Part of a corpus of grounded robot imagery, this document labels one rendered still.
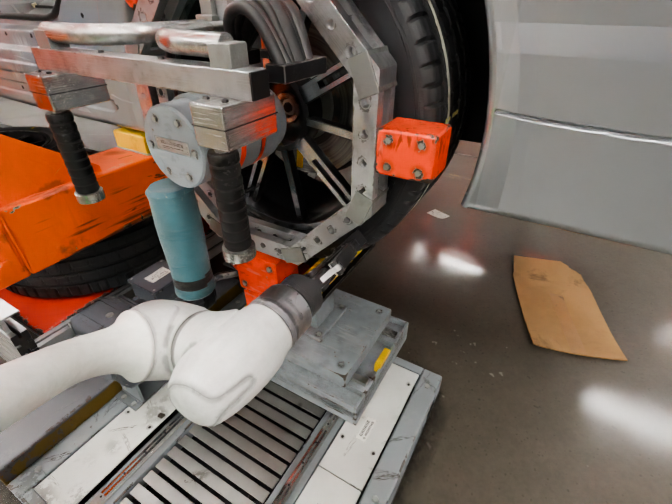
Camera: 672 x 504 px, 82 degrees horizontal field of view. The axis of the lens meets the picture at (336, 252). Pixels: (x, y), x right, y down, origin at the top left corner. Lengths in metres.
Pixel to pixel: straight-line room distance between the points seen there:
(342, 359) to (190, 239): 0.52
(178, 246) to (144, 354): 0.30
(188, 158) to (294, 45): 0.24
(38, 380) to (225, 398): 0.19
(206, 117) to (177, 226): 0.38
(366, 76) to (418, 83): 0.10
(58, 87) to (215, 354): 0.45
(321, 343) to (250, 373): 0.63
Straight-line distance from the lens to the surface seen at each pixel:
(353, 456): 1.10
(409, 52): 0.64
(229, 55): 0.46
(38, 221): 1.07
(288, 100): 0.85
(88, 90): 0.75
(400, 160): 0.58
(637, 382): 1.64
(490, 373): 1.43
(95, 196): 0.77
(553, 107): 0.62
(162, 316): 0.60
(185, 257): 0.84
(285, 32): 0.52
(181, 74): 0.52
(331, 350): 1.10
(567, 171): 0.64
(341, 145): 0.87
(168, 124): 0.64
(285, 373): 1.14
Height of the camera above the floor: 1.05
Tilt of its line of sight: 34 degrees down
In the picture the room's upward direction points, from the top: straight up
